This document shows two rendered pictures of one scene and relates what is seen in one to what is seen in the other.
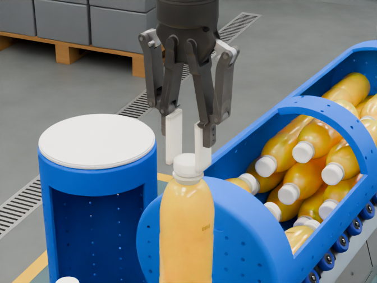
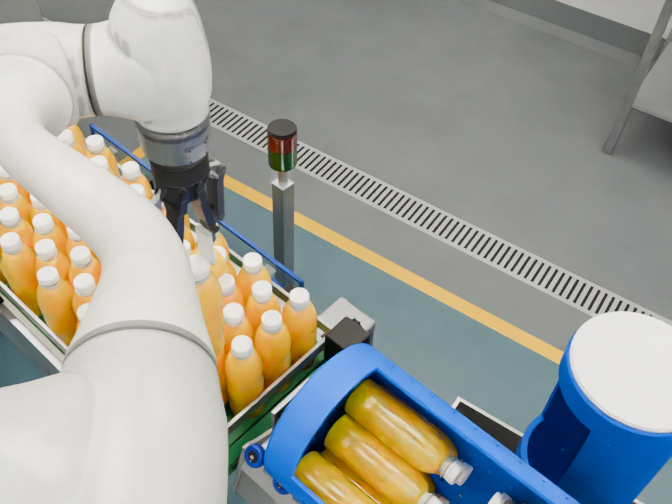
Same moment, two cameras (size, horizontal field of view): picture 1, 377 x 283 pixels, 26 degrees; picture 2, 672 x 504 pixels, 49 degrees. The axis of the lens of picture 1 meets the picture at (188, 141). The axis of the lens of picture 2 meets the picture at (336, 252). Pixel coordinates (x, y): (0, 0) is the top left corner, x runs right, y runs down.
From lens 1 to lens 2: 1.45 m
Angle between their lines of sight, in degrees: 74
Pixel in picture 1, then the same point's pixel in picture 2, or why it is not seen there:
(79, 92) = not seen: outside the picture
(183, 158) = (197, 261)
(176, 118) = (202, 234)
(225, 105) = not seen: hidden behind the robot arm
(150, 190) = (595, 444)
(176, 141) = (204, 248)
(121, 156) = (593, 386)
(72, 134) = (647, 342)
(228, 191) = (328, 388)
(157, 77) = (211, 198)
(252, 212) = (302, 411)
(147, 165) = (602, 424)
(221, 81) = not seen: hidden behind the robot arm
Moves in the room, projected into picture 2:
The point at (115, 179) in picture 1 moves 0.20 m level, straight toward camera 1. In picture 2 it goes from (569, 389) to (469, 380)
